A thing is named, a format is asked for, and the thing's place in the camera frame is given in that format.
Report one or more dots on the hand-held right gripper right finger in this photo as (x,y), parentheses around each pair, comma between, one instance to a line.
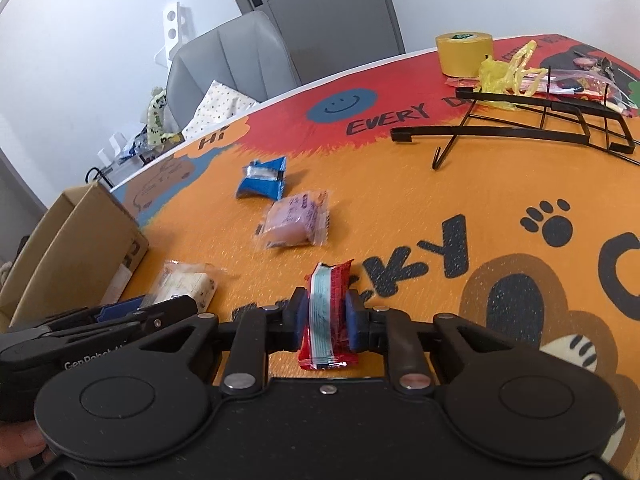
(354,320)

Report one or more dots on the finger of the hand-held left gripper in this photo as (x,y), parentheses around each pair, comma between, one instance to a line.
(120,310)
(160,316)

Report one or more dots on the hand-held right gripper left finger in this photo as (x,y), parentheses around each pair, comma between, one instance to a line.
(299,320)

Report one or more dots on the red snack packet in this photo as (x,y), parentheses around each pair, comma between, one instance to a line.
(325,310)

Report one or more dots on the clear packet with white bread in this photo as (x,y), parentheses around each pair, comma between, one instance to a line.
(187,282)

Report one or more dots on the brown cardboard box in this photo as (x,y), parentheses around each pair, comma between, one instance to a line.
(75,250)

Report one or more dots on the person's left hand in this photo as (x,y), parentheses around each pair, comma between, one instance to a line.
(17,440)

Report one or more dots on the pink and purple snack packet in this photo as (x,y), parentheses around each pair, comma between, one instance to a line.
(292,220)

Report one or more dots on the blue snack packet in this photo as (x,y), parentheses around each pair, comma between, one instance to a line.
(262,185)

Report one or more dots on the white plastic holder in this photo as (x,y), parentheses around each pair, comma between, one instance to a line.
(112,150)

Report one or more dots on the panda print plush toy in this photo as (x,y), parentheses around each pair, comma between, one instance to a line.
(156,115)

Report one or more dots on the white dotted cushion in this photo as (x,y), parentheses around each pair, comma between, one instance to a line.
(220,105)

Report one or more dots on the grey padded chair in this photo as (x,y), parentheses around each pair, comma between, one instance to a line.
(240,55)

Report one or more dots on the yellow plastic bag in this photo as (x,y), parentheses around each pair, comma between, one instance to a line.
(495,75)

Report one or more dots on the yellow tape roll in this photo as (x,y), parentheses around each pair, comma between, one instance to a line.
(462,57)

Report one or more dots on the white perforated rack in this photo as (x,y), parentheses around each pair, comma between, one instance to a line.
(172,25)

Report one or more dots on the grey door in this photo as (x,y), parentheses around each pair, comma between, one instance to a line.
(325,10)

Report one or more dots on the clear bag with red items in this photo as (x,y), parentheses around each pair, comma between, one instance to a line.
(585,82)

